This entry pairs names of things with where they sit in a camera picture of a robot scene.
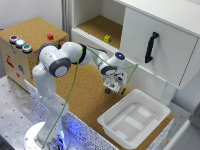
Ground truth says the green cable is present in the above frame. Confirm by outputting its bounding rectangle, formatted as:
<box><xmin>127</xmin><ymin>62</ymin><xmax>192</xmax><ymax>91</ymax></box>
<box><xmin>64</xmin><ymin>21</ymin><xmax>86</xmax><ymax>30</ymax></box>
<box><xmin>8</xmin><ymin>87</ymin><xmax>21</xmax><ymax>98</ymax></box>
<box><xmin>40</xmin><ymin>45</ymin><xmax>140</xmax><ymax>150</ymax></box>

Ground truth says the wooden drawer box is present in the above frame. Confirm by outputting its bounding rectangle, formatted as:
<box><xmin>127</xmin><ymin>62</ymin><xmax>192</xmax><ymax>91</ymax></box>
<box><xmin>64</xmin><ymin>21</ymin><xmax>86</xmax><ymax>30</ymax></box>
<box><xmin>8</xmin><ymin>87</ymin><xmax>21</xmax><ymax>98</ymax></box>
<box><xmin>0</xmin><ymin>16</ymin><xmax>71</xmax><ymax>92</ymax></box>

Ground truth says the white cabinet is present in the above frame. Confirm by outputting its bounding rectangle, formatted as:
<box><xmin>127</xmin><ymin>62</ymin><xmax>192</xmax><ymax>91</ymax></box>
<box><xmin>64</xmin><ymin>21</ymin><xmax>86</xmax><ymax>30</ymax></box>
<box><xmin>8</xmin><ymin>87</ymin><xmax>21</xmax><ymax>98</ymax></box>
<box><xmin>70</xmin><ymin>0</ymin><xmax>200</xmax><ymax>108</ymax></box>

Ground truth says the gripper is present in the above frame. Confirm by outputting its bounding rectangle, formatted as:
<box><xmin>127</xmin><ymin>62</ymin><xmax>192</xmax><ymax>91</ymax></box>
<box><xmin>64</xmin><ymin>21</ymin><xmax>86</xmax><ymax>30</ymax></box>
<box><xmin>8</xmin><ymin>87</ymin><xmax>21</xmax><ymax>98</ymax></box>
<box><xmin>102</xmin><ymin>71</ymin><xmax>127</xmax><ymax>95</ymax></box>

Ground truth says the black door handle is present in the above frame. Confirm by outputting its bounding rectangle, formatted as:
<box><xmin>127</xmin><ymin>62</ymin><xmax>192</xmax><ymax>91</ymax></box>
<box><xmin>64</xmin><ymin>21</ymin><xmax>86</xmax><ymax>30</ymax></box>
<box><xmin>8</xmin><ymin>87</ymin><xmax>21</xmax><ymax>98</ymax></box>
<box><xmin>144</xmin><ymin>31</ymin><xmax>160</xmax><ymax>65</ymax></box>

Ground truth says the purple block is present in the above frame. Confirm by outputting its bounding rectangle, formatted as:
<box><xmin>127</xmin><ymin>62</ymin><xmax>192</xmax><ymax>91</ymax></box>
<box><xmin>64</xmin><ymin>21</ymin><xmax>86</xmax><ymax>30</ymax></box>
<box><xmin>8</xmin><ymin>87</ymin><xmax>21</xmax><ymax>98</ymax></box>
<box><xmin>104</xmin><ymin>86</ymin><xmax>112</xmax><ymax>95</ymax></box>

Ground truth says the green button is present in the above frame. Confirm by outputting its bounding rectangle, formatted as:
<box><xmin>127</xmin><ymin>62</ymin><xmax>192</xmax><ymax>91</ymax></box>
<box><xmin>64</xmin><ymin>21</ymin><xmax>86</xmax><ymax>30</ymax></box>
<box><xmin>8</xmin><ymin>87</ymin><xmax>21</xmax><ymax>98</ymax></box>
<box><xmin>21</xmin><ymin>43</ymin><xmax>33</xmax><ymax>54</ymax></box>

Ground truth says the blue button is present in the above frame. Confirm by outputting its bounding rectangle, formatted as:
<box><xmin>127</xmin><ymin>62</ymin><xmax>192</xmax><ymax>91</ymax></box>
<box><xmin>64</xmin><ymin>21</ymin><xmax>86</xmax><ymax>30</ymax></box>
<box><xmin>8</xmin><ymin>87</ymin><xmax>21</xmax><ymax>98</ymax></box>
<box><xmin>14</xmin><ymin>38</ymin><xmax>26</xmax><ymax>50</ymax></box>

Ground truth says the red button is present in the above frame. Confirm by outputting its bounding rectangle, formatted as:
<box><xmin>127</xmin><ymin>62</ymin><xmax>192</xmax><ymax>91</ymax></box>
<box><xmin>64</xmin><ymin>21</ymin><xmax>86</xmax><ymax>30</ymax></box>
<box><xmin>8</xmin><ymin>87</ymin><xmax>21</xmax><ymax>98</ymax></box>
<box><xmin>9</xmin><ymin>34</ymin><xmax>20</xmax><ymax>45</ymax></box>

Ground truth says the white plastic box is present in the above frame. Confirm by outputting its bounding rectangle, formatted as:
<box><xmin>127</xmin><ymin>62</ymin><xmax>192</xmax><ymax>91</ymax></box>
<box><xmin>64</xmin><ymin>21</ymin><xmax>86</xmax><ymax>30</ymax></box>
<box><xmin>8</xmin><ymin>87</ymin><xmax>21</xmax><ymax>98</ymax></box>
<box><xmin>96</xmin><ymin>88</ymin><xmax>172</xmax><ymax>150</ymax></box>

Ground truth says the pink block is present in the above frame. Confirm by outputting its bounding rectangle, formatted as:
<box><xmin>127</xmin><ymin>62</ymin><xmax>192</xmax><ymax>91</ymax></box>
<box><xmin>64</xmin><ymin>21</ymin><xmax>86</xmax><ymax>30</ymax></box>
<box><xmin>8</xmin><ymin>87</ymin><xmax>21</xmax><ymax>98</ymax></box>
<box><xmin>46</xmin><ymin>33</ymin><xmax>55</xmax><ymax>41</ymax></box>

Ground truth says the white sliding door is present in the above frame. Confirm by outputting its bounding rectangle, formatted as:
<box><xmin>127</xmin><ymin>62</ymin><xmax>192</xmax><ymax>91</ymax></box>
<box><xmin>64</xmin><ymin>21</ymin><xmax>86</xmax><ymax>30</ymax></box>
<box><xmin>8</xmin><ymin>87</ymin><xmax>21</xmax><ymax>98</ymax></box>
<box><xmin>118</xmin><ymin>6</ymin><xmax>200</xmax><ymax>90</ymax></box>

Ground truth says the yellow block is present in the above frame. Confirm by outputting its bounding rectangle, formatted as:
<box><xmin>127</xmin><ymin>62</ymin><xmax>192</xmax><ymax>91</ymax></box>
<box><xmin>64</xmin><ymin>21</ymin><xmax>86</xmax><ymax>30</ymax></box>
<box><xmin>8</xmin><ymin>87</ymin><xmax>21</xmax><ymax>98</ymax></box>
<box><xmin>103</xmin><ymin>34</ymin><xmax>112</xmax><ymax>43</ymax></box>

